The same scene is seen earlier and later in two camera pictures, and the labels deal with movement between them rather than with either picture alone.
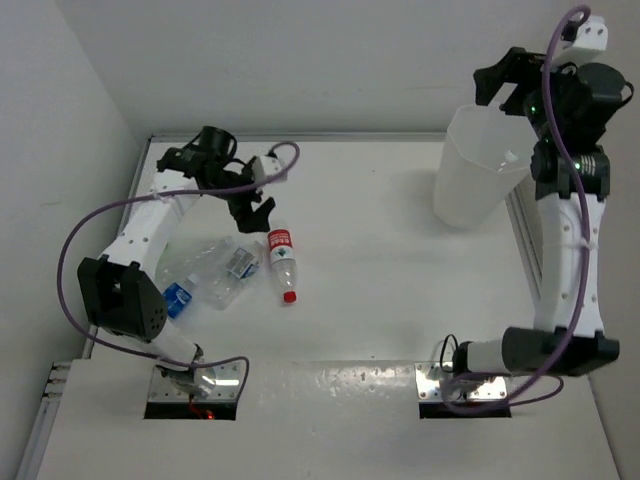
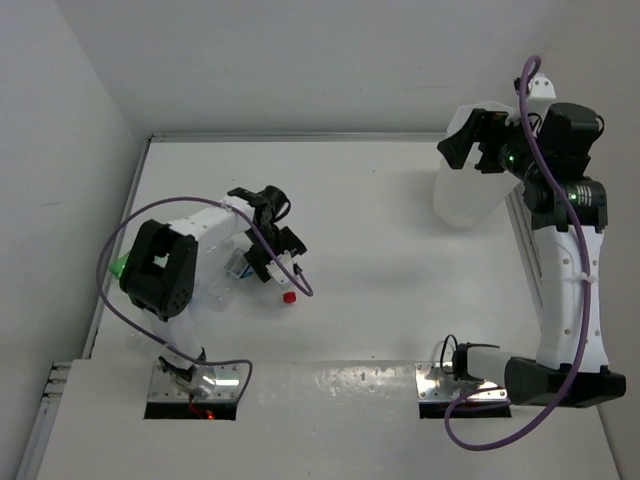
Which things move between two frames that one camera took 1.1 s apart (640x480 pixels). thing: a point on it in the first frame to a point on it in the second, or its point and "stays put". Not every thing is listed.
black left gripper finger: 244,219 to 258,261
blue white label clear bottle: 241,265 stays put
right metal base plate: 433,383 stays put
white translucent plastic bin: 484,154 stays put
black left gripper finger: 258,221 to 292,243
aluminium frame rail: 56,373 stays put
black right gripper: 516,67 to 489,126
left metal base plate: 206,383 stays put
